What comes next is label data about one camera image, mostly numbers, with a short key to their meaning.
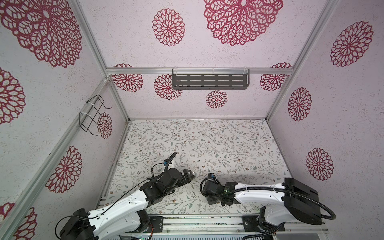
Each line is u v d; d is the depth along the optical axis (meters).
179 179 0.61
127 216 0.48
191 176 0.90
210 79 0.97
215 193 0.63
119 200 0.50
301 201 0.43
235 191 0.56
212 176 0.76
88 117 0.75
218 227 0.73
